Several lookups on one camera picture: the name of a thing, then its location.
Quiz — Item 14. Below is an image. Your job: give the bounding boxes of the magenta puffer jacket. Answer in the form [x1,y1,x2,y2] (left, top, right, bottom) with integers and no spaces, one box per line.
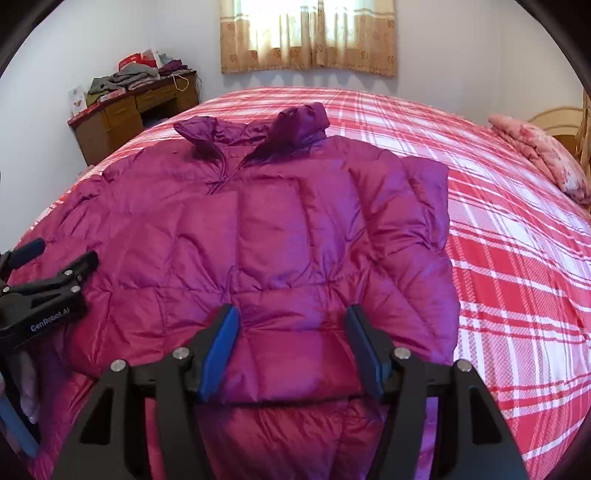
[13,103,459,479]

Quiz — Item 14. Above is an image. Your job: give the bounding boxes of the grey folded clothes pile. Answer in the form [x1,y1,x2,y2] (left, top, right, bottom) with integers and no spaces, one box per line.
[87,63,159,96]

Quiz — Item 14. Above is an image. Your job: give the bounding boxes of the purple folded clothes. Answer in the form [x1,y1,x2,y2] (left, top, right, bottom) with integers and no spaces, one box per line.
[158,59,189,77]

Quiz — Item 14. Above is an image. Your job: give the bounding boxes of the person's left hand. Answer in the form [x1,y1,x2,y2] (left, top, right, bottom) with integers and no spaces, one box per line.
[15,351,40,424]

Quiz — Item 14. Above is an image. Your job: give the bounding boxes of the brown wooden desk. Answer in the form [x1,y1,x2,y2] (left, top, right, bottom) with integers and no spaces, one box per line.
[68,70,199,166]

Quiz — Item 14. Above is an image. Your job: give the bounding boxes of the white card on desk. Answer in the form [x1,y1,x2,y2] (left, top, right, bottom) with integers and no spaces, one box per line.
[68,86,87,116]

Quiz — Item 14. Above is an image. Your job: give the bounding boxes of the red plaid bed sheet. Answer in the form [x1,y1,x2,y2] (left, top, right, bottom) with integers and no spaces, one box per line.
[29,87,590,479]

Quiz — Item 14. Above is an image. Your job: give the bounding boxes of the red box on desk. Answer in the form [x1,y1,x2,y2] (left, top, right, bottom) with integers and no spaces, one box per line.
[118,49,157,71]

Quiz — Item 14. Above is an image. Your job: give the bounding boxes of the folded pink floral quilt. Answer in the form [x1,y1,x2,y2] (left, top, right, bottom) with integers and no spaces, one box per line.
[488,115,590,206]

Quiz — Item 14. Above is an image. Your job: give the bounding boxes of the wooden bed headboard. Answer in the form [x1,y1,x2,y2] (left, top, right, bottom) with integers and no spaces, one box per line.
[529,91,590,174]

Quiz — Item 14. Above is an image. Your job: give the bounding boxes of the beige window curtain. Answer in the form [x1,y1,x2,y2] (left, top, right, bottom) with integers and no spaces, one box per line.
[219,0,397,78]

